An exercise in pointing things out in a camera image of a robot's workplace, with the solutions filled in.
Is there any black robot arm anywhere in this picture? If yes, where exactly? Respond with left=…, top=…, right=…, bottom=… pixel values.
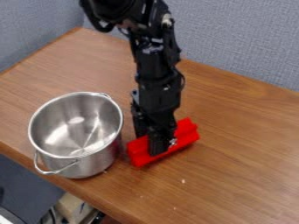
left=79, top=0, right=184, bottom=156

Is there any black cable under table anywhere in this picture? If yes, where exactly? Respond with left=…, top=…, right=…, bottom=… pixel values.
left=38, top=206, right=60, bottom=224

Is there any metal pot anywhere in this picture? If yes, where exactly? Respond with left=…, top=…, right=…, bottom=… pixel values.
left=28, top=92, right=124, bottom=179

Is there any red block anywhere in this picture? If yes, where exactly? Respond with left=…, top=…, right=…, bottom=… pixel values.
left=125, top=117, right=200, bottom=167

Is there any beige box under table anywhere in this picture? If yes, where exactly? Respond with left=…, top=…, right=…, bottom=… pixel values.
left=54, top=192, right=95, bottom=224

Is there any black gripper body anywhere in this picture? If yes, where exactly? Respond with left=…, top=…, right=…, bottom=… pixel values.
left=131, top=77, right=183, bottom=135

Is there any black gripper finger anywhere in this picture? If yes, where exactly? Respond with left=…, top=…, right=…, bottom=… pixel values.
left=131, top=103, right=147, bottom=137
left=148, top=113, right=177, bottom=156

